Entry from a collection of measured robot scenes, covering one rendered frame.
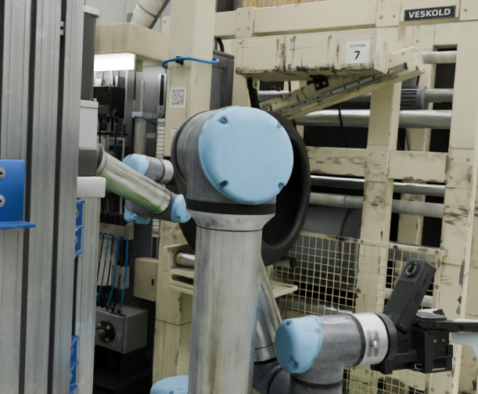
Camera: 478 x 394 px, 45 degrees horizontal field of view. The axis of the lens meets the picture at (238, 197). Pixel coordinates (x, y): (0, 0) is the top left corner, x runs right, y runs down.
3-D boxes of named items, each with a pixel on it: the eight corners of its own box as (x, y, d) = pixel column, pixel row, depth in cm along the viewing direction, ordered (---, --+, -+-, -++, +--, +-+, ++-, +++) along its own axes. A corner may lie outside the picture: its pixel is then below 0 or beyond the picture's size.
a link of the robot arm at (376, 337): (336, 310, 88) (368, 318, 80) (361, 309, 89) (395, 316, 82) (336, 359, 87) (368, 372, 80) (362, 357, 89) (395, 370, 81)
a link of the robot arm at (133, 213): (144, 225, 156) (149, 185, 156) (116, 220, 163) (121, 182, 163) (164, 226, 162) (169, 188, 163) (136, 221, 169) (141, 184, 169)
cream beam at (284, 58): (233, 73, 237) (235, 37, 236) (264, 82, 258) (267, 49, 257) (374, 69, 204) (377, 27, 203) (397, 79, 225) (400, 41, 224)
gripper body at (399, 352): (422, 359, 93) (361, 366, 89) (422, 306, 94) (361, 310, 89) (457, 370, 86) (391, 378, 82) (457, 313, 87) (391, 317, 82)
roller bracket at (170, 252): (161, 271, 213) (163, 245, 213) (223, 259, 246) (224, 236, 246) (168, 273, 212) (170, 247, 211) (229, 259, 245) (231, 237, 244)
